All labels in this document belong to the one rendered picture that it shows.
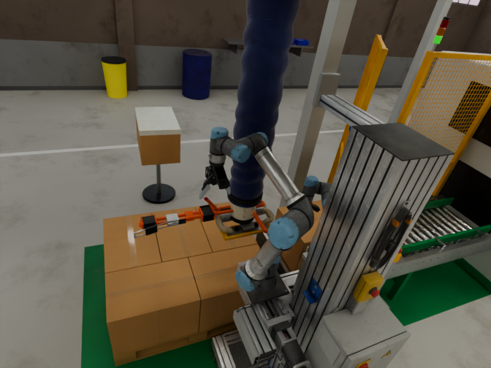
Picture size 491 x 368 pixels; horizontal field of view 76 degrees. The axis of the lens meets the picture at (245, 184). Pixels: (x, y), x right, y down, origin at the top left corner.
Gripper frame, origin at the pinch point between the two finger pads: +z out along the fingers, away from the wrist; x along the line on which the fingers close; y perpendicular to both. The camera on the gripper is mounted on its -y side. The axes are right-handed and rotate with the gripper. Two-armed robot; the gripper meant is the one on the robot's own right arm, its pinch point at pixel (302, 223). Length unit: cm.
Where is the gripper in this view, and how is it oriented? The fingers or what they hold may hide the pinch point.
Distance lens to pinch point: 204.8
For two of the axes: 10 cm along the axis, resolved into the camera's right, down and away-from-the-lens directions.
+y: -9.1, 1.3, -3.9
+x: 3.9, 5.6, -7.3
